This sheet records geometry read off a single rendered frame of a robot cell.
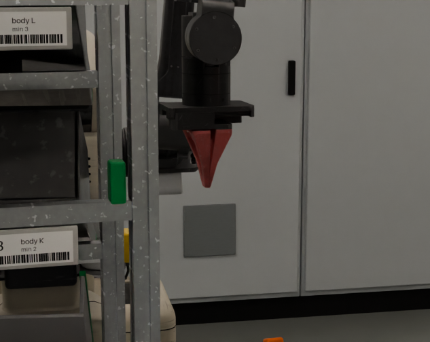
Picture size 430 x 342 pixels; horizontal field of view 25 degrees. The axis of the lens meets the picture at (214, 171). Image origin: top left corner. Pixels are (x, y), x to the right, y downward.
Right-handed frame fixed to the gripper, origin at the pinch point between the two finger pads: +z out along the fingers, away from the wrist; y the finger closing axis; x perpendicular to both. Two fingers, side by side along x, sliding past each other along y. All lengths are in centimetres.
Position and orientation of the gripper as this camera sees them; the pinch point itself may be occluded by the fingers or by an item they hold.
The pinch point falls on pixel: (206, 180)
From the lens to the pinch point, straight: 118.2
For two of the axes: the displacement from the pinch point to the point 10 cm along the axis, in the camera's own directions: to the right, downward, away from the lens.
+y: 9.7, -0.4, 2.4
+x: -2.4, -1.7, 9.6
